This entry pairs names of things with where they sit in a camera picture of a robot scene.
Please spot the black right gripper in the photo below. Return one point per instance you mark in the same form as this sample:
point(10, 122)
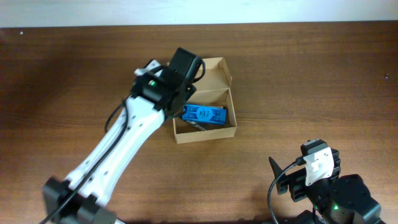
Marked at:
point(296, 179)

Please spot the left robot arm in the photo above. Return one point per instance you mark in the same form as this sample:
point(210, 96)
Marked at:
point(158, 93)

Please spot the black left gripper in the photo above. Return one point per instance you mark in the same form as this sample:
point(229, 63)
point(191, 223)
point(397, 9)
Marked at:
point(189, 89)

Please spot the blue whiteboard marker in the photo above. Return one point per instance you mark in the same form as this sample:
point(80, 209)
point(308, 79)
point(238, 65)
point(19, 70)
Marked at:
point(196, 125)

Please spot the cardboard box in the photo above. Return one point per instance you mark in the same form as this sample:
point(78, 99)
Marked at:
point(214, 89)

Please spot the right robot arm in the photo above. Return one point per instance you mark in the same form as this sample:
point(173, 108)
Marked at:
point(344, 200)

